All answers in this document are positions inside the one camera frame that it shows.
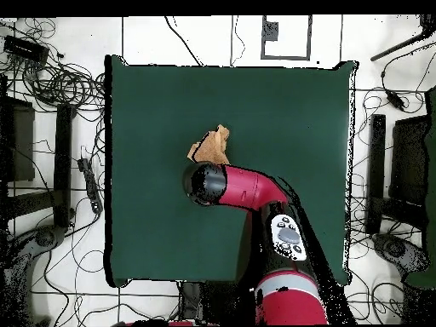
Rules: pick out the tan terry towel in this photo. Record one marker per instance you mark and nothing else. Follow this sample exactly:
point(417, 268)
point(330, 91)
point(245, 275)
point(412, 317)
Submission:
point(211, 146)

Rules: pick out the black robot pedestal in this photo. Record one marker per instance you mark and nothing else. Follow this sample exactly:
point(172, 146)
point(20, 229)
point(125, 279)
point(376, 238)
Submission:
point(214, 303)

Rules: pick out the black power adapter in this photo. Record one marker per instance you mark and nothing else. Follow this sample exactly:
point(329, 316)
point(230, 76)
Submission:
point(395, 100)

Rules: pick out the grey floor frame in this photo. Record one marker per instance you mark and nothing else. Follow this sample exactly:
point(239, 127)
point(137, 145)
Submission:
point(309, 37)

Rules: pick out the black power strip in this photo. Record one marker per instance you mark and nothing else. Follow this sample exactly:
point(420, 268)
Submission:
point(91, 185)

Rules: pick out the black stand bar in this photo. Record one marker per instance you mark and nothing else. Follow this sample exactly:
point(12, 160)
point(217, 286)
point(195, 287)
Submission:
point(63, 163)
point(376, 163)

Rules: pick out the dark green table cloth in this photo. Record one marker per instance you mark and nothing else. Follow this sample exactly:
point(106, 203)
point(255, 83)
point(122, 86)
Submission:
point(153, 119)

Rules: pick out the black electronics box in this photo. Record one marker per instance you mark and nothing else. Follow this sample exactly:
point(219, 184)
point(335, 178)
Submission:
point(25, 49)

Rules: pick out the black tripod rod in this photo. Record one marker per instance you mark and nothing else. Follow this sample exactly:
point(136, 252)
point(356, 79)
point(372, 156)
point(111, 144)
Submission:
point(395, 47)

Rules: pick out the grey wheeled base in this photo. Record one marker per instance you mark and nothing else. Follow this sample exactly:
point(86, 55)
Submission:
point(395, 248)
point(46, 236)

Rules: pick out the black square block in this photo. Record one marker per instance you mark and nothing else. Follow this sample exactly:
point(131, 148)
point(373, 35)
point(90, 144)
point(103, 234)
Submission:
point(408, 160)
point(20, 143)

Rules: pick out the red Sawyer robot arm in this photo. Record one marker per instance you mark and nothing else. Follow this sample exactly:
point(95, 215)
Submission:
point(245, 187)

